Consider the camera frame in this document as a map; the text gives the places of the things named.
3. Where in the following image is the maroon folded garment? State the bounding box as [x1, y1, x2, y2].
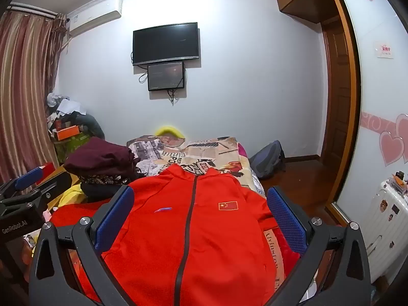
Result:
[64, 138, 141, 176]

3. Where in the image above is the striped brown curtain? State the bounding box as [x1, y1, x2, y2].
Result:
[0, 3, 69, 185]

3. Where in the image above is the yellow pillow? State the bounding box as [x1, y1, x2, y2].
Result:
[155, 125, 185, 139]

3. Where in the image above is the red zip jacket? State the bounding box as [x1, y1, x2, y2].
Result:
[51, 162, 302, 306]

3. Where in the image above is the wooden door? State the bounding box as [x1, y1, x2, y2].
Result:
[320, 16, 353, 160]

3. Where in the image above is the grey backpack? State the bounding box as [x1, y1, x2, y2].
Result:
[249, 140, 286, 180]

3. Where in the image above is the printed blanket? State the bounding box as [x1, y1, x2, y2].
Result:
[127, 135, 287, 297]

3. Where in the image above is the black wall television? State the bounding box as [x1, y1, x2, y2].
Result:
[132, 22, 201, 67]

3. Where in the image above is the white wardrobe sliding door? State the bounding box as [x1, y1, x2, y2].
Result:
[330, 0, 408, 227]

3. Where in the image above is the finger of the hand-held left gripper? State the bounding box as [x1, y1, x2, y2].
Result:
[29, 173, 69, 212]
[0, 166, 44, 203]

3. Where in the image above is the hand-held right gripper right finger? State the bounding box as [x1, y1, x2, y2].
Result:
[266, 185, 373, 306]

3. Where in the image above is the orange box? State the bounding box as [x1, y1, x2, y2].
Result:
[54, 125, 84, 141]

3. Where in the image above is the black television cable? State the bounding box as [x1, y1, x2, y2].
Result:
[131, 51, 149, 83]

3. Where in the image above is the black white patterned garment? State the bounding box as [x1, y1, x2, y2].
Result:
[80, 171, 133, 186]

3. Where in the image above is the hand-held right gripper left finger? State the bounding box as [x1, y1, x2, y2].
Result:
[29, 185, 136, 306]

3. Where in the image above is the white air conditioner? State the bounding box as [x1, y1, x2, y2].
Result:
[66, 0, 123, 37]

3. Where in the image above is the green bag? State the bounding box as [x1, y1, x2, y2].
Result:
[54, 132, 93, 163]

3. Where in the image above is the square paper sticker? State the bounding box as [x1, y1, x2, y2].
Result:
[374, 41, 394, 59]

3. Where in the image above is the white suitcase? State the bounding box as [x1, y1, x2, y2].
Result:
[360, 178, 408, 290]

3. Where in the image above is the small black wall monitor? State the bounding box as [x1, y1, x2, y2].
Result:
[147, 61, 185, 92]

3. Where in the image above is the dark folded garment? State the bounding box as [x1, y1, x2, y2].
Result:
[81, 183, 123, 203]

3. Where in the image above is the yellow cloth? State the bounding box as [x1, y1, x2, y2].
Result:
[59, 183, 88, 208]

